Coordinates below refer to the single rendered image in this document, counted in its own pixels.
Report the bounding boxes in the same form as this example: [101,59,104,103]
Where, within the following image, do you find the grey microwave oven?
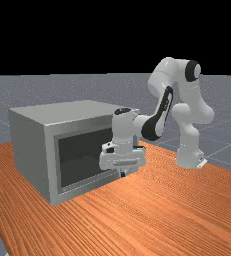
[8,99,141,207]

